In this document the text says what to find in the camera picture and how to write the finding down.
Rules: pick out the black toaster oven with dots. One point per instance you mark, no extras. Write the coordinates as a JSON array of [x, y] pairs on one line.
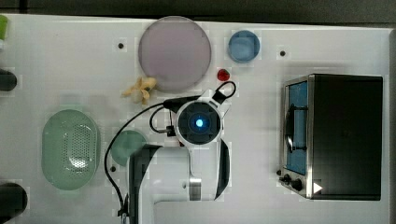
[[332, 137]]

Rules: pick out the blue bowl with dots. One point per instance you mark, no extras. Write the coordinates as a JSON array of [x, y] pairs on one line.
[[244, 46]]

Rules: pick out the green mug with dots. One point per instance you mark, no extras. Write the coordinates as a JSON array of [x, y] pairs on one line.
[[126, 144]]

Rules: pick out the peeled banana toy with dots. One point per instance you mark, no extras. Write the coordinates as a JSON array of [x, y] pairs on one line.
[[140, 90]]

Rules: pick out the green oval strainer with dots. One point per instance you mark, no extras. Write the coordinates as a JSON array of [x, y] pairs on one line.
[[70, 149]]

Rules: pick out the purple round plate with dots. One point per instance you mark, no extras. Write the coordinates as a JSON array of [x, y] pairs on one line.
[[176, 52]]

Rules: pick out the strawberry toy near plate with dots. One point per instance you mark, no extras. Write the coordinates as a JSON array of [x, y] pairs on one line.
[[223, 75]]

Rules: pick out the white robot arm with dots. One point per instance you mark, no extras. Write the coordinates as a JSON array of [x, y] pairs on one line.
[[197, 169]]

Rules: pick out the black cylinder cup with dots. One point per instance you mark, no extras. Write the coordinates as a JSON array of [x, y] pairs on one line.
[[8, 81], [13, 201]]

